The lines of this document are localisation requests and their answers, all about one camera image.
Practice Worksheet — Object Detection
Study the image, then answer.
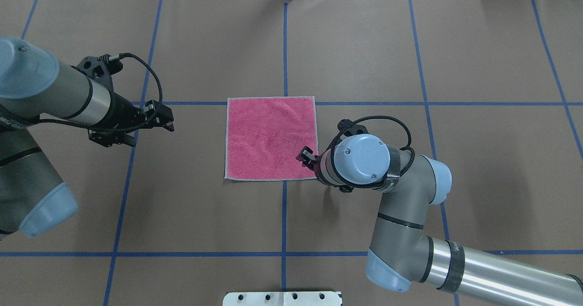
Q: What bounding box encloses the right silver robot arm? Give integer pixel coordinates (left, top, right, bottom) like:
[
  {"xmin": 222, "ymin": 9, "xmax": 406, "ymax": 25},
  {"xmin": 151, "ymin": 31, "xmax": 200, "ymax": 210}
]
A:
[{"xmin": 297, "ymin": 134, "xmax": 583, "ymax": 306}]

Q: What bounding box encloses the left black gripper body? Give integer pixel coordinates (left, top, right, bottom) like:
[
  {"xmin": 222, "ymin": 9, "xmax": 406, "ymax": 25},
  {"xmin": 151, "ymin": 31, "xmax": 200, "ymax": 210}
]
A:
[{"xmin": 102, "ymin": 92, "xmax": 153, "ymax": 135}]

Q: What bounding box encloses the white pedestal column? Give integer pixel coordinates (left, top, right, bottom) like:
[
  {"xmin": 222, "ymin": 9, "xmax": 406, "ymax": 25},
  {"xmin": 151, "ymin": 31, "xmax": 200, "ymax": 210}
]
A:
[{"xmin": 222, "ymin": 291, "xmax": 343, "ymax": 306}]

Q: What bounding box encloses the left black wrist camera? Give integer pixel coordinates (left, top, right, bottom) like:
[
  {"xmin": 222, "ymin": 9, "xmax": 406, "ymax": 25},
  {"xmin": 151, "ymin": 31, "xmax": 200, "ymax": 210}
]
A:
[{"xmin": 74, "ymin": 54, "xmax": 123, "ymax": 85}]

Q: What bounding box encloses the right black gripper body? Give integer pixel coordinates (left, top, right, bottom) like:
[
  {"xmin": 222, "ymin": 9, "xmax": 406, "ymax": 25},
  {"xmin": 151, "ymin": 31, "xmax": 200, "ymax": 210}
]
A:
[{"xmin": 308, "ymin": 153, "xmax": 322, "ymax": 175}]

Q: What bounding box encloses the black camera cable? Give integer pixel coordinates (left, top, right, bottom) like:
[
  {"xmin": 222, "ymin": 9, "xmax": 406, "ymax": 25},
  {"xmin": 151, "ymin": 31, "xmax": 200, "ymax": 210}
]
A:
[
  {"xmin": 329, "ymin": 116, "xmax": 415, "ymax": 190},
  {"xmin": 36, "ymin": 53, "xmax": 164, "ymax": 133}
]

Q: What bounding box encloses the left black camera cable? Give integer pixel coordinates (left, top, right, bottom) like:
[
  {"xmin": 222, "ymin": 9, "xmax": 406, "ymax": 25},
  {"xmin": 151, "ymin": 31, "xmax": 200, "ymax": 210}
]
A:
[{"xmin": 36, "ymin": 53, "xmax": 164, "ymax": 133}]

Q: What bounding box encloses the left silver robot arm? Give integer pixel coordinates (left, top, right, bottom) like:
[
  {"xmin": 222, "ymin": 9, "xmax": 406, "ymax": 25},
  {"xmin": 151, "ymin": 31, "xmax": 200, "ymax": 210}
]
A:
[{"xmin": 0, "ymin": 37, "xmax": 174, "ymax": 238}]

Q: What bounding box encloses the pink and grey towel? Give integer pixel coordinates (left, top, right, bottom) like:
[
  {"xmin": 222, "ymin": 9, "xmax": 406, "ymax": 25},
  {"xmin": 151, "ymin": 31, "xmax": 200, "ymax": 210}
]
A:
[{"xmin": 225, "ymin": 96, "xmax": 318, "ymax": 181}]

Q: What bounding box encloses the right black camera cable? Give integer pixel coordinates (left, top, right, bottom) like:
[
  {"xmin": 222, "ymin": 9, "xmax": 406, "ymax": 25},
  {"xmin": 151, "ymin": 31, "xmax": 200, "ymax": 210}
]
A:
[{"xmin": 329, "ymin": 116, "xmax": 415, "ymax": 190}]

